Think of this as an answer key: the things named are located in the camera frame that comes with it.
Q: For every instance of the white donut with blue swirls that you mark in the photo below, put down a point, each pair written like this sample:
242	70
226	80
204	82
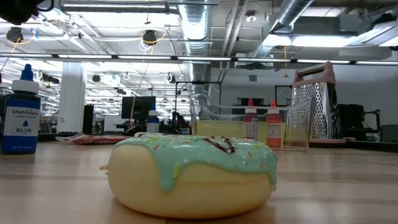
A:
143	134

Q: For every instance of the orange food colouring bottle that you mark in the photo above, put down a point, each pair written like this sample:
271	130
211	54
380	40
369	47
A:
274	130

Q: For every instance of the mint donut with chocolate drizzle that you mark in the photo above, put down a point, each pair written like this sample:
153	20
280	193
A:
192	186

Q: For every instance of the red snack packet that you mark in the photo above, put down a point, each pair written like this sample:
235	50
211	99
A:
93	139

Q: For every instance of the blue food colouring bottle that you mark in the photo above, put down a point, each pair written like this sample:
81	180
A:
20	118
153	123

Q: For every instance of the yellow plastic bin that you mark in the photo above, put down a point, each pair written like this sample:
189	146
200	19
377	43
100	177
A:
217	130

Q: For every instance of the silver ventilation duct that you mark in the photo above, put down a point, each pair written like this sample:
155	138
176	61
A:
196	28

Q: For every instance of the black computer monitor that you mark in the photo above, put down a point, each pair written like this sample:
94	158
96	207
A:
138	107

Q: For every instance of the pink metal box grater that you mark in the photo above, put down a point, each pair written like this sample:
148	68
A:
320	105

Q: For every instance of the clear plastic bin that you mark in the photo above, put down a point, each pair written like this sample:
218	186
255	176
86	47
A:
298	124

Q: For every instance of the black machine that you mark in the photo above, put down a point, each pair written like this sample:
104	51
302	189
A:
351	119

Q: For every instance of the white pillar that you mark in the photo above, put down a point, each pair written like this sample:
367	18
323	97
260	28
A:
71	99

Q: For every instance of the red food colouring bottle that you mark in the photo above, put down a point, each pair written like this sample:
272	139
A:
250	121

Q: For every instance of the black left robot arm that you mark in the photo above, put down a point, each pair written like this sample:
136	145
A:
15	11

